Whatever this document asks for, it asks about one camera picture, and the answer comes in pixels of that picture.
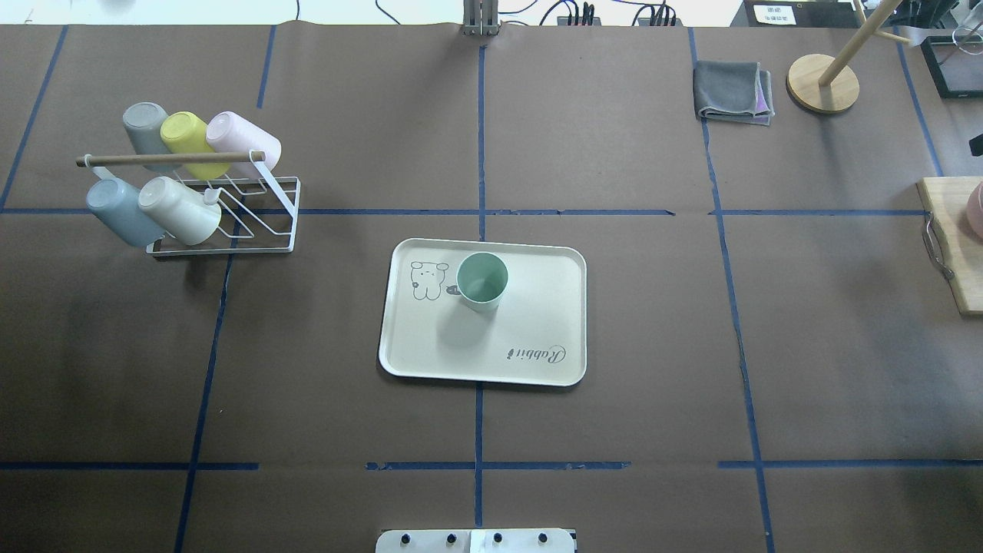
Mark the green cup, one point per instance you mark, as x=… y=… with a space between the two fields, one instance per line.
x=482 y=279

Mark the beige rabbit serving tray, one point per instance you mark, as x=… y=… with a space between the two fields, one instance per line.
x=536 y=336

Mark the pink cup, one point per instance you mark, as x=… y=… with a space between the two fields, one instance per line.
x=229 y=132

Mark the beige cup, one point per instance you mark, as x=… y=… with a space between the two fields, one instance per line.
x=179 y=210

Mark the yellow cup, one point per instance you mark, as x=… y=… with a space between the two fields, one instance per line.
x=186 y=133

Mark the blue cup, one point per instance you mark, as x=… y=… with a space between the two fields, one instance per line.
x=115 y=203

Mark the grey cup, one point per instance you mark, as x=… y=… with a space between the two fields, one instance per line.
x=142 y=122

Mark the black metal glass tray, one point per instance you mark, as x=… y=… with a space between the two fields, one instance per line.
x=955 y=69

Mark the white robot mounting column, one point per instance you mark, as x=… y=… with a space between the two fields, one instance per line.
x=478 y=540

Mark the folded grey cloth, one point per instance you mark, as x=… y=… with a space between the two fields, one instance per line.
x=733 y=91

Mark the black label box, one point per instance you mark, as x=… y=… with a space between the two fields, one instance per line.
x=803 y=14

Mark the wooden mug tree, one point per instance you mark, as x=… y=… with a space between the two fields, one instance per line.
x=825 y=84

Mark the wooden cutting board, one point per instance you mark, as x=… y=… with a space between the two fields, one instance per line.
x=953 y=248

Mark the pink bowl with ice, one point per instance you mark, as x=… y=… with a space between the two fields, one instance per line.
x=974 y=212

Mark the white wire cup rack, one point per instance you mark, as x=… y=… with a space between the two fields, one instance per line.
x=259 y=216

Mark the aluminium frame post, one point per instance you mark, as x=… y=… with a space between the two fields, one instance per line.
x=480 y=18

